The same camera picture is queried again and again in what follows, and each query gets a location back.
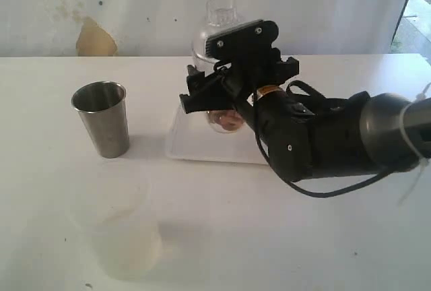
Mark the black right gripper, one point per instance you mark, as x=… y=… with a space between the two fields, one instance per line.
x=237 y=79

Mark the clear plastic measuring cup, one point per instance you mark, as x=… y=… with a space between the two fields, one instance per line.
x=205 y=65

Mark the clear plastic shaker lid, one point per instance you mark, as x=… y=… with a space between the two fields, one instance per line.
x=219 y=16

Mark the stainless steel cup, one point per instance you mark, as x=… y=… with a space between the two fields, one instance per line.
x=102 y=109

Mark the translucent plastic container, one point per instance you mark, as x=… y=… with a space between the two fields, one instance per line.
x=110 y=204

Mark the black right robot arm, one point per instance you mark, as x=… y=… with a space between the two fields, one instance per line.
x=303 y=134

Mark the brown food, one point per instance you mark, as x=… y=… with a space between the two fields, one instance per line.
x=225 y=121

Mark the white rectangular tray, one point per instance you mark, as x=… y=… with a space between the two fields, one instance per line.
x=192 y=138

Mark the white backdrop cloth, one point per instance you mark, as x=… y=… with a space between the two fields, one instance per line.
x=166 y=27

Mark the wrist camera black and white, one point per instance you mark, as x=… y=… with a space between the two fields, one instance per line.
x=248 y=42

